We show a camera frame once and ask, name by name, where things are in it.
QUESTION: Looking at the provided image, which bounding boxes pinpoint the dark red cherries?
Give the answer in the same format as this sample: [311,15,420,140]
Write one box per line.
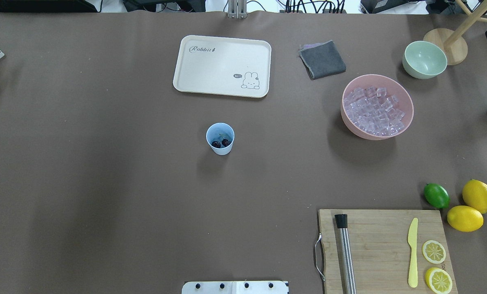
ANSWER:
[210,134,232,149]

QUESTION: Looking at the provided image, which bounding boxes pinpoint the light blue plastic cup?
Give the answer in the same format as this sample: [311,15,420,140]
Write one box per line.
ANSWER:
[206,122,235,156]

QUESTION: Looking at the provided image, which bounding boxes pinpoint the pile of clear ice cubes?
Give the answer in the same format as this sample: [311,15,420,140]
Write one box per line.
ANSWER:
[343,85,408,136]

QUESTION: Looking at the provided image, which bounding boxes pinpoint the wooden cup tree stand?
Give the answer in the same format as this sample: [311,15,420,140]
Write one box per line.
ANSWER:
[423,0,487,65]

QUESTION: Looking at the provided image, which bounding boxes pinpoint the cream rabbit tray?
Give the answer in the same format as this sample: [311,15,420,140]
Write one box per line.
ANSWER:
[173,35,272,98]

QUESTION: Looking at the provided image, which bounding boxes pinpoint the grey folded cloth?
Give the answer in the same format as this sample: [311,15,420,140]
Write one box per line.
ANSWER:
[299,40,346,79]

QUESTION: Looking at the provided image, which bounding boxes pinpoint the steel muddler black tip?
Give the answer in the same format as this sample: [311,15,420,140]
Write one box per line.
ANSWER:
[334,214,357,294]

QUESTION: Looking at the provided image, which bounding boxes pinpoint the pink bowl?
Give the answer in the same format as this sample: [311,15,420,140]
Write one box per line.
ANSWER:
[340,74,414,140]

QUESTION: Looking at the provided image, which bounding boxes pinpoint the bamboo cutting board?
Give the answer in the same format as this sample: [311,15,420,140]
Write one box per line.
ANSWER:
[318,209,448,294]

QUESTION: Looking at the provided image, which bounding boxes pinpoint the yellow plastic knife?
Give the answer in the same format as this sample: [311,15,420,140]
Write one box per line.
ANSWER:
[407,217,418,288]

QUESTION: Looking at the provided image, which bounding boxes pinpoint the mint green bowl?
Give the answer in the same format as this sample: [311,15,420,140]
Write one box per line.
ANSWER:
[402,40,447,79]

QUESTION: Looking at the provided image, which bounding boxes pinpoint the green lime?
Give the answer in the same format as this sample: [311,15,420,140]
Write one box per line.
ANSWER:
[424,183,450,209]

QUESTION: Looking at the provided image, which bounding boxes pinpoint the lemon half slice lower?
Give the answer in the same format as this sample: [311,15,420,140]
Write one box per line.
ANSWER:
[421,240,446,264]

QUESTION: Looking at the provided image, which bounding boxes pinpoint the lemon half slice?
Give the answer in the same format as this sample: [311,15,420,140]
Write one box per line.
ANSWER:
[425,267,454,294]
[421,240,446,264]

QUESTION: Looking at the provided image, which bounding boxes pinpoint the yellow lemon right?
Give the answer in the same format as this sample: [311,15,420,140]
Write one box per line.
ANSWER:
[447,205,484,232]

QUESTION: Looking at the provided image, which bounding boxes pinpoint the yellow lemon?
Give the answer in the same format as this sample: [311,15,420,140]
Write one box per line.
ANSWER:
[462,179,487,214]
[447,205,484,232]

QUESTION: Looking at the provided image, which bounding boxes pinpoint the yellow lemon left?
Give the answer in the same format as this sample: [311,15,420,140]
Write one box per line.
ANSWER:
[462,179,487,214]

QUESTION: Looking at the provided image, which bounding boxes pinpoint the lemon half slice upper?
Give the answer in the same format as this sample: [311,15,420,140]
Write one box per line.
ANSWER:
[425,267,454,294]

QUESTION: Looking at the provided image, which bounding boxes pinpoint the aluminium frame post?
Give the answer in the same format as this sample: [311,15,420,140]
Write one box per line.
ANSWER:
[227,0,247,19]

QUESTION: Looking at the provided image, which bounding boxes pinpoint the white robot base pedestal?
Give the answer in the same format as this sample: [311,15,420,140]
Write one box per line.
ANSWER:
[181,281,289,294]

